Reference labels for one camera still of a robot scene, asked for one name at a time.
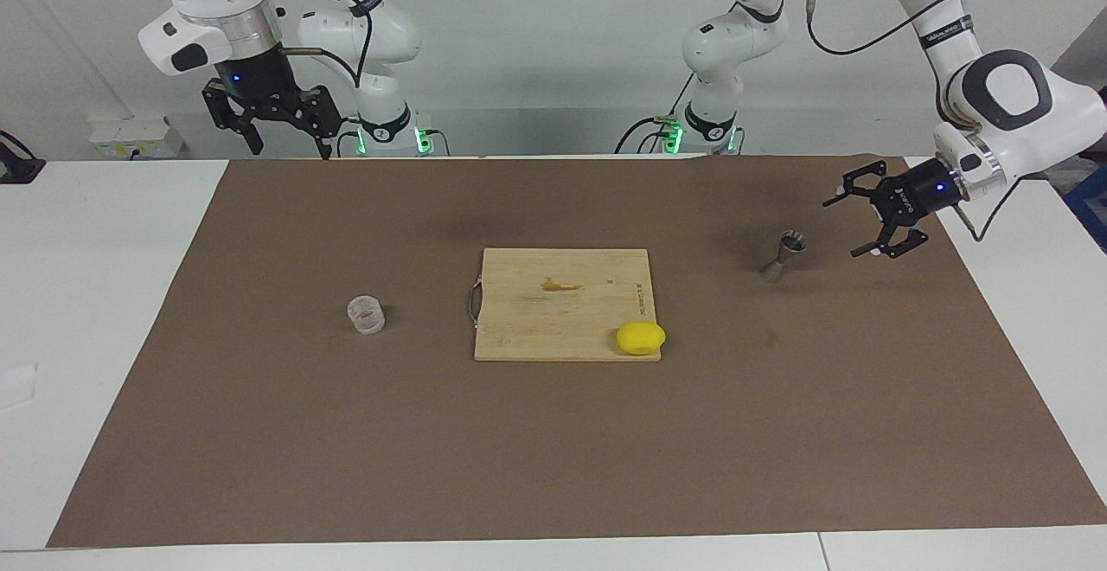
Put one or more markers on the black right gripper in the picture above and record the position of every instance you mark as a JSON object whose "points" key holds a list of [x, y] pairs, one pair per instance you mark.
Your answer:
{"points": [[255, 78]]}

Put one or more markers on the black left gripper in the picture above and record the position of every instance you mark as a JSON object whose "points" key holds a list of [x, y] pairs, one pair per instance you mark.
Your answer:
{"points": [[930, 190]]}

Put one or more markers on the metal jigger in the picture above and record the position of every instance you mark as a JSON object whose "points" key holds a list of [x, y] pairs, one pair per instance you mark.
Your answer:
{"points": [[783, 259]]}

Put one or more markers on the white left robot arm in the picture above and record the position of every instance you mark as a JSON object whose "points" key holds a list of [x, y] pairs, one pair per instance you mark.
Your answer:
{"points": [[1003, 95]]}

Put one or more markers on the white power strip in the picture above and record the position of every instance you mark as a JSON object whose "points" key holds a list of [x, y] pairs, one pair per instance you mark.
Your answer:
{"points": [[134, 137]]}

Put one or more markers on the yellow lemon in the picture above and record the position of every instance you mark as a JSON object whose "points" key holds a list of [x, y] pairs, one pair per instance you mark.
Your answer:
{"points": [[640, 338]]}

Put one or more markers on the brown table mat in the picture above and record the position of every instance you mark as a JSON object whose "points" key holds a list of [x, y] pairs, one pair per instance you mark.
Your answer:
{"points": [[259, 433]]}

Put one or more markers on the wooden cutting board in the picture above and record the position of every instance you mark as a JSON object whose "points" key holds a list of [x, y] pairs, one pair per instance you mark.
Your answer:
{"points": [[553, 320]]}

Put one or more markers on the white tape patch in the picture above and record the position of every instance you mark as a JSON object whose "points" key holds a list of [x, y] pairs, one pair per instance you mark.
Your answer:
{"points": [[17, 385]]}

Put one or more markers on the black clamp mount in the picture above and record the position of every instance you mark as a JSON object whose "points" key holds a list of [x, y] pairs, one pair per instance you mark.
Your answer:
{"points": [[17, 169]]}

